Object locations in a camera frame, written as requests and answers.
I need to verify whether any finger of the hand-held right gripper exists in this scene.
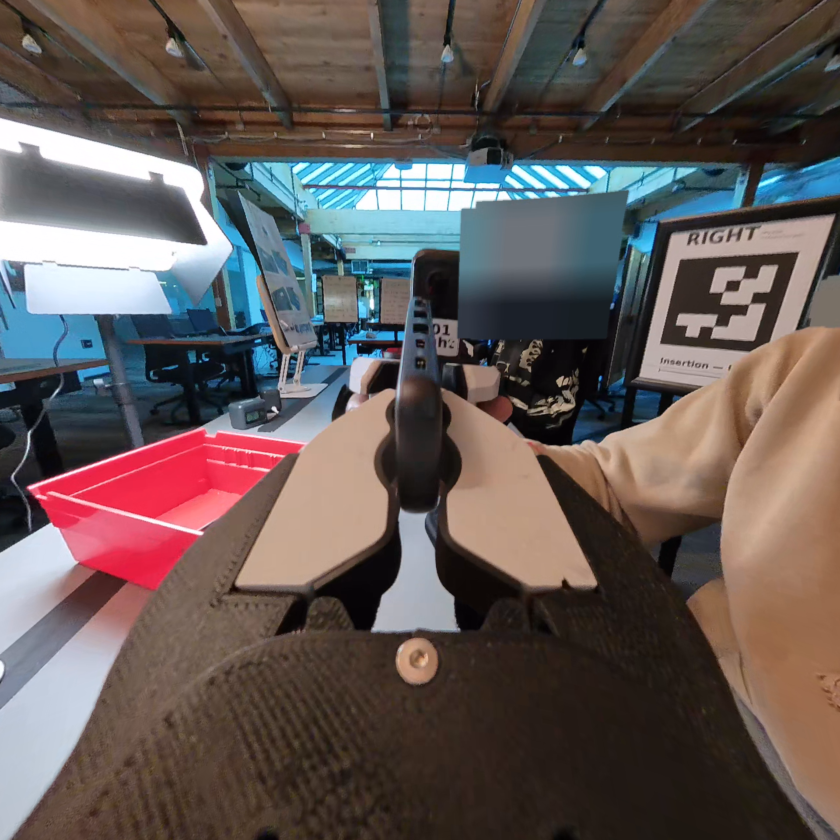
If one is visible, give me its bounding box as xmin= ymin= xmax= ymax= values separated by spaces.
xmin=346 ymin=357 xmax=398 ymax=413
xmin=453 ymin=364 xmax=501 ymax=404

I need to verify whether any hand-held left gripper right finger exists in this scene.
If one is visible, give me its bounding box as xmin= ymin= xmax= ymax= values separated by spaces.
xmin=434 ymin=392 xmax=598 ymax=601

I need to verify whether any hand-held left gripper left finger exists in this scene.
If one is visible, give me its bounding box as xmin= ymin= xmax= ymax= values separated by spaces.
xmin=235 ymin=390 xmax=403 ymax=601

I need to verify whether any dark grey slim usb hub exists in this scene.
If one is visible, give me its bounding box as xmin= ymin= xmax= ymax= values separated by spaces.
xmin=394 ymin=298 xmax=444 ymax=514

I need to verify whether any red plastic bin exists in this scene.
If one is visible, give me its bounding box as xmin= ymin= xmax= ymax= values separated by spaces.
xmin=28 ymin=428 xmax=306 ymax=590

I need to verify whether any person's right forearm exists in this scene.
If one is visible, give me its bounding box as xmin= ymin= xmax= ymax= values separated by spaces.
xmin=525 ymin=327 xmax=840 ymax=546

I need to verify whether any wooden notice board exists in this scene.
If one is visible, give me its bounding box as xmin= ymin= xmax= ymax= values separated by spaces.
xmin=379 ymin=277 xmax=413 ymax=327
xmin=322 ymin=276 xmax=360 ymax=324

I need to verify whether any white clipboard stand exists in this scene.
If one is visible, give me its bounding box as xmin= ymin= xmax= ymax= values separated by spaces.
xmin=276 ymin=351 xmax=329 ymax=398

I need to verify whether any small grey power station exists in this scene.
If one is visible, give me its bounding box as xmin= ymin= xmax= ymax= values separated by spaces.
xmin=228 ymin=392 xmax=283 ymax=431

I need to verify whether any wooden instruction clipboard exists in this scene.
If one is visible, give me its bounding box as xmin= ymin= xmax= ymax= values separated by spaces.
xmin=238 ymin=193 xmax=319 ymax=355

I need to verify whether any office desk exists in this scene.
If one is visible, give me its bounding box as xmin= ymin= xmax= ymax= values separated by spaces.
xmin=0 ymin=357 xmax=109 ymax=473
xmin=128 ymin=331 xmax=273 ymax=421

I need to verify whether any grey light stand pole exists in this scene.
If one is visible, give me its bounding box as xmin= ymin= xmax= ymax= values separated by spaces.
xmin=97 ymin=315 xmax=145 ymax=450

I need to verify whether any framed black-white marker sign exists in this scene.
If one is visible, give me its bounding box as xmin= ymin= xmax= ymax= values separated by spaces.
xmin=623 ymin=197 xmax=840 ymax=395

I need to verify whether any white studio light panel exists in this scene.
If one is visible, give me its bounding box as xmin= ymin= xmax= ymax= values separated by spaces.
xmin=0 ymin=118 xmax=234 ymax=316

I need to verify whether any person's beige hoodie torso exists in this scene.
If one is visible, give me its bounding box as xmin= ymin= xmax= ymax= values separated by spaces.
xmin=686 ymin=512 xmax=840 ymax=840

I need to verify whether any ceiling mounted camera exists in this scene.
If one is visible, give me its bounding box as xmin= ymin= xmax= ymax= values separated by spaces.
xmin=465 ymin=131 xmax=514 ymax=183

